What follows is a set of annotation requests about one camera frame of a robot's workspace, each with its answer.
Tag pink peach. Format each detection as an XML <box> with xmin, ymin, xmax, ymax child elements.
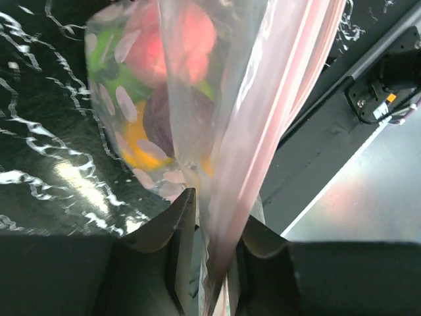
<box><xmin>123</xmin><ymin>1</ymin><xmax>216</xmax><ymax>88</ymax></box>

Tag red onion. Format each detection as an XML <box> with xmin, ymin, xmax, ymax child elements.
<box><xmin>143</xmin><ymin>84</ymin><xmax>214</xmax><ymax>159</ymax></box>

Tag yellow green mango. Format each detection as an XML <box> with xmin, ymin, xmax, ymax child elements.
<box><xmin>123</xmin><ymin>101</ymin><xmax>172</xmax><ymax>171</ymax></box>

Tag green striped ball fruit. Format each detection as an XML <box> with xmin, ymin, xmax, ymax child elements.
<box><xmin>85</xmin><ymin>28</ymin><xmax>153</xmax><ymax>101</ymax></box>

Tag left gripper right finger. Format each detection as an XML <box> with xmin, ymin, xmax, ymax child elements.
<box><xmin>235</xmin><ymin>218</ymin><xmax>420</xmax><ymax>315</ymax></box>

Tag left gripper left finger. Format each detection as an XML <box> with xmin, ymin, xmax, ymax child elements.
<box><xmin>1</xmin><ymin>188</ymin><xmax>196</xmax><ymax>315</ymax></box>

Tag pink dotted zip bag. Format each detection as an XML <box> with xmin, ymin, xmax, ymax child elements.
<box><xmin>85</xmin><ymin>1</ymin><xmax>345</xmax><ymax>315</ymax></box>

